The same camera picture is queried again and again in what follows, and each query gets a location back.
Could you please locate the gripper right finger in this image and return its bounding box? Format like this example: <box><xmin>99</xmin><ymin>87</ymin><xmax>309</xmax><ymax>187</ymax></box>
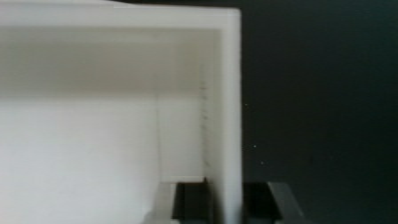
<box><xmin>243</xmin><ymin>182</ymin><xmax>305</xmax><ymax>224</ymax></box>

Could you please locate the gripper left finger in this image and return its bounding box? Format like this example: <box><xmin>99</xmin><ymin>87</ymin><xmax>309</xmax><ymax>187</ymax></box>
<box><xmin>170</xmin><ymin>180</ymin><xmax>213</xmax><ymax>224</ymax></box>

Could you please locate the white drawer cabinet box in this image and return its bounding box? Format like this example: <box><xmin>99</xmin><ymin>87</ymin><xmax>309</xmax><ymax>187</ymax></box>
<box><xmin>0</xmin><ymin>0</ymin><xmax>241</xmax><ymax>224</ymax></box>

